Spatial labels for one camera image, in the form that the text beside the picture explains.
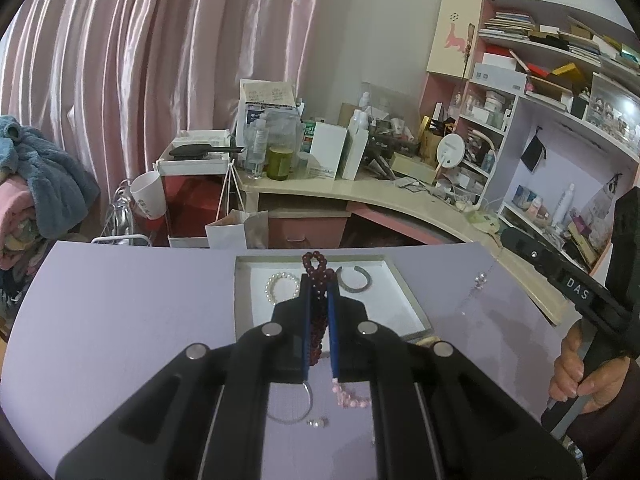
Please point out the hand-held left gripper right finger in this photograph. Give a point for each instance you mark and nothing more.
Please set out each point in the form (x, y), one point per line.
(334, 330)

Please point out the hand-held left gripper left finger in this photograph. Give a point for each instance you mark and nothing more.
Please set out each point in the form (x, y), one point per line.
(304, 330)

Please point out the white jewelry tray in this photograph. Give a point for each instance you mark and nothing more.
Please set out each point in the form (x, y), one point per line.
(385, 310)

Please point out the thin silver bangle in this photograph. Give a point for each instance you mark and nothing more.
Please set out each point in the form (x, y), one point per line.
(308, 400)

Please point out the small pearl earring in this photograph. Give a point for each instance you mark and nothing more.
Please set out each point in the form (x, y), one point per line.
(316, 423)

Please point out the person's right hand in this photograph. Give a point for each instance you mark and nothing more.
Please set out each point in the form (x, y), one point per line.
(565, 370)

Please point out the silver cuff bangle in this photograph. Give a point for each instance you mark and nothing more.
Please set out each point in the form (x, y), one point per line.
(357, 289)

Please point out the white spray bottle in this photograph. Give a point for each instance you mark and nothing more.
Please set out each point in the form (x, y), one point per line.
(564, 205)

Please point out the white paper bag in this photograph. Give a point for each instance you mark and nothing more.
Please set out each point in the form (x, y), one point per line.
(235, 232)

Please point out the beige corner desk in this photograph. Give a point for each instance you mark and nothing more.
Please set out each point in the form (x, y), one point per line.
(360, 192)

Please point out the pink shelf unit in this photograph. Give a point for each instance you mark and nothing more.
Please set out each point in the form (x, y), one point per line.
(565, 150)

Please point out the olive green glass jar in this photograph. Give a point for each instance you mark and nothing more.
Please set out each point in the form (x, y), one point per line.
(279, 162)

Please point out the tall narrow white box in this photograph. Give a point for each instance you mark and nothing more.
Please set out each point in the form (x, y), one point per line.
(356, 155)

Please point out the white cardboard box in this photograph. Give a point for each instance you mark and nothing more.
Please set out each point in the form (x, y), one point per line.
(327, 150)

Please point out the beige flat box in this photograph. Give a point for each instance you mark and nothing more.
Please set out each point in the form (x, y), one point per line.
(412, 166)

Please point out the clear plastic bottle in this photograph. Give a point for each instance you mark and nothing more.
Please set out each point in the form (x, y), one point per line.
(256, 150)

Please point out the round white mirror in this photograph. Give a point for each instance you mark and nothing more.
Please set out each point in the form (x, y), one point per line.
(451, 150)

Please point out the white plastic cup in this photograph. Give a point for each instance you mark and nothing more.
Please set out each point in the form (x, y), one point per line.
(147, 195)

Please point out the black paddle brush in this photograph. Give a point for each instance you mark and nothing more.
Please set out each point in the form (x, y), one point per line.
(195, 150)

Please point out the large white carton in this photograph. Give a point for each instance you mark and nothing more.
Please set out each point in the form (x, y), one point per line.
(265, 95)

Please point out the stack of books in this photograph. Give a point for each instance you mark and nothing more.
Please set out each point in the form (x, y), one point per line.
(510, 24)

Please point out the blue fleece blanket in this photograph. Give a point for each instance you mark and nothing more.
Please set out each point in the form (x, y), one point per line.
(50, 180)

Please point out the pink curtain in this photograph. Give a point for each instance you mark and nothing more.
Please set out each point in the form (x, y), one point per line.
(150, 60)

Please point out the pink blanket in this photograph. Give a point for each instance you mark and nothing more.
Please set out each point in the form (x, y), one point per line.
(15, 210)

